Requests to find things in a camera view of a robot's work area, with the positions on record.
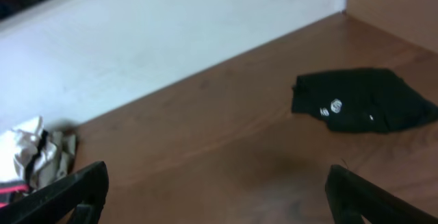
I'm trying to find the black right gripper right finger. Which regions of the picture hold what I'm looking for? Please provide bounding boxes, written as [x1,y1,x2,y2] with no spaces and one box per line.
[325,164,437,224]

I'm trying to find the olive grey folded garment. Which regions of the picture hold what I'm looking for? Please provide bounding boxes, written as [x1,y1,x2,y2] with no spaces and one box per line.
[30,129,78,190]

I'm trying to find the white t-shirt pixel print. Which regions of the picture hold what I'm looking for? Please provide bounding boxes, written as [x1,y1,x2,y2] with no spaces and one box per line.
[1,116,57,183]

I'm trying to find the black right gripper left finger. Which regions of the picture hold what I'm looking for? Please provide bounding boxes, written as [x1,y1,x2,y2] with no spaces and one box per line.
[1,161,109,224]

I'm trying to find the black t-shirt white logo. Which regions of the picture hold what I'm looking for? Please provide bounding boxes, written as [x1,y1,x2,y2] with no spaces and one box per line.
[291,68,437,133]

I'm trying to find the black folded garment pink trim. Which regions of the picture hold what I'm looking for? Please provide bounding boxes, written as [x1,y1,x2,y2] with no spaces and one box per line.
[1,180,29,208]

